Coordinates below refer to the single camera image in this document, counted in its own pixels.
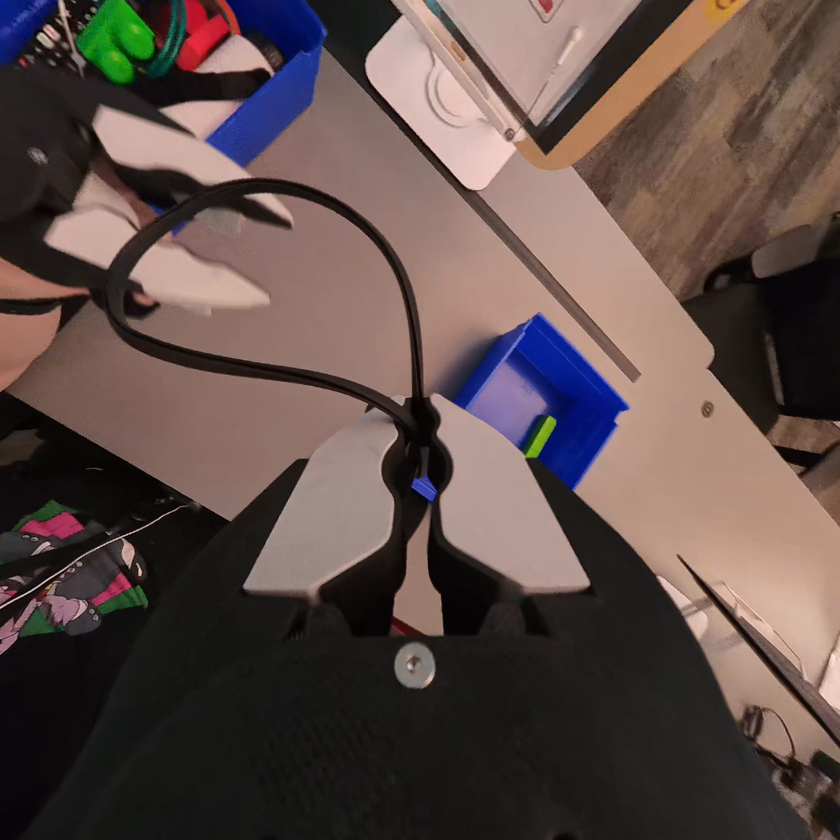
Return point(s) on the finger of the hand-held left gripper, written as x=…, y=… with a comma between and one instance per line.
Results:
x=170, y=148
x=197, y=282

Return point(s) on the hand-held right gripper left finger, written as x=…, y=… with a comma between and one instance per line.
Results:
x=321, y=525

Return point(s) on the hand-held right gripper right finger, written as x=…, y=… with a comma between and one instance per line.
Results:
x=505, y=525

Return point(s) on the long green block bar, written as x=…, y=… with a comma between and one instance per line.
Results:
x=539, y=436

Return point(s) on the blue plastic bin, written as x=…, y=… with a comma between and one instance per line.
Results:
x=590, y=420
x=282, y=79

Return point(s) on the person's left forearm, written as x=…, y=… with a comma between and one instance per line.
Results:
x=26, y=348

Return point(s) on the person's left hand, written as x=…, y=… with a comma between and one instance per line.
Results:
x=33, y=282

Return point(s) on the black remote control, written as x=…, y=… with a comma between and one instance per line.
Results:
x=46, y=46

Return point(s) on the white and black roll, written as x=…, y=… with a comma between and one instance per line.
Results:
x=229, y=56

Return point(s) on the red toy piece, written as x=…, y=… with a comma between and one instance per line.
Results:
x=203, y=39

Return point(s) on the short green toy block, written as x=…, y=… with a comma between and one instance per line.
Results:
x=111, y=39

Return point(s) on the document display board with stand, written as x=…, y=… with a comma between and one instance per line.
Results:
x=472, y=151

